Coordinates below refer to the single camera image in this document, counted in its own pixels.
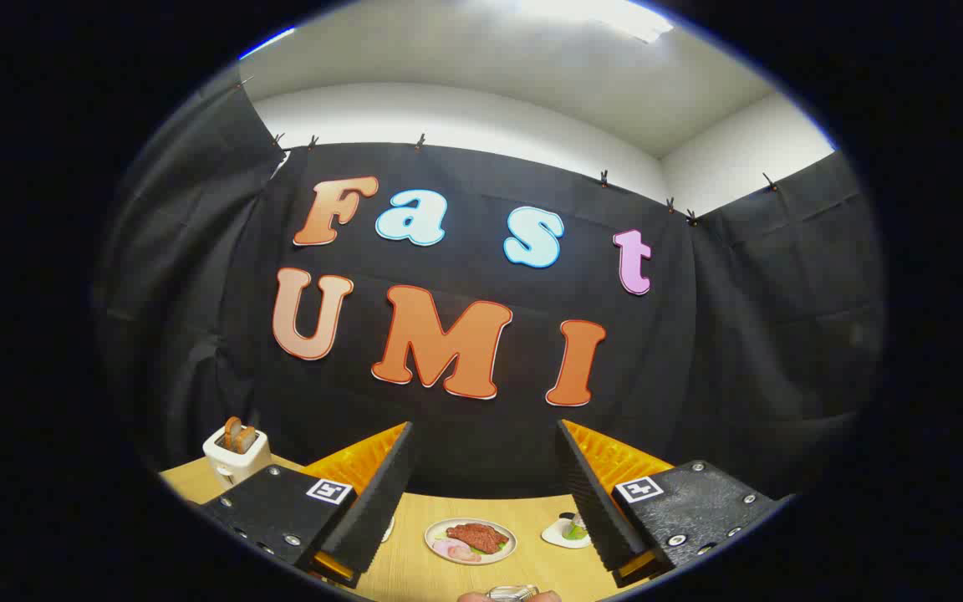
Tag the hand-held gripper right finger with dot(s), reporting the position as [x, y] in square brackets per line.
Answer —
[598, 510]

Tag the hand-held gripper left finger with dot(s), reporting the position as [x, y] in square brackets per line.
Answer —
[373, 510]

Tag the green label metal bottle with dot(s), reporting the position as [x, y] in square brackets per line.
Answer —
[576, 528]

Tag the white square coaster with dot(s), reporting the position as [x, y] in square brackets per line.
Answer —
[555, 535]

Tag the pale pink ham slice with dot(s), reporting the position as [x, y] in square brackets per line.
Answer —
[446, 548]

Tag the green lettuce leaf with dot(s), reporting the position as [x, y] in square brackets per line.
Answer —
[500, 545]

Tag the brown steak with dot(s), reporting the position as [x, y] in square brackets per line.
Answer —
[477, 537]

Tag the beige round plate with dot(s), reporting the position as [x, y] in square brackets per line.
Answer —
[498, 558]

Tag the toasted bread slice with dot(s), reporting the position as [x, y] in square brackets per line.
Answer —
[231, 435]
[248, 439]

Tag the white toaster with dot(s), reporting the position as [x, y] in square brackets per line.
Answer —
[235, 466]

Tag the row of small cloth clips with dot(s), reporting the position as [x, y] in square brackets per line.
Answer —
[420, 140]

